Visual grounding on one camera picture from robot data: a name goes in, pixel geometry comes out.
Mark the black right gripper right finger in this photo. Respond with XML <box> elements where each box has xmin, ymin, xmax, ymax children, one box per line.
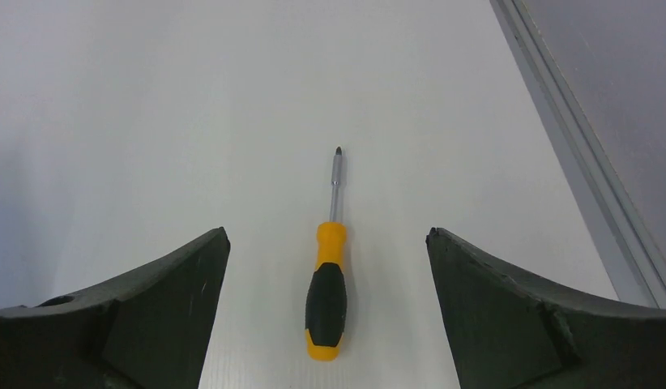
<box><xmin>426</xmin><ymin>228</ymin><xmax>666</xmax><ymax>388</ymax></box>

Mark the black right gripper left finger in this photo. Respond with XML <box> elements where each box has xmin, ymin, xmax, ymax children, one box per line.
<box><xmin>0</xmin><ymin>228</ymin><xmax>231</xmax><ymax>388</ymax></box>

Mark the yellow black handled screwdriver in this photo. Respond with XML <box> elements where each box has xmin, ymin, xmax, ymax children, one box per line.
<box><xmin>305</xmin><ymin>147</ymin><xmax>348</xmax><ymax>361</ymax></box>

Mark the aluminium frame rail right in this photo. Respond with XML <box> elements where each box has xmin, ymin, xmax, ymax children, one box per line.
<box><xmin>493</xmin><ymin>1</ymin><xmax>666</xmax><ymax>309</ymax></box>

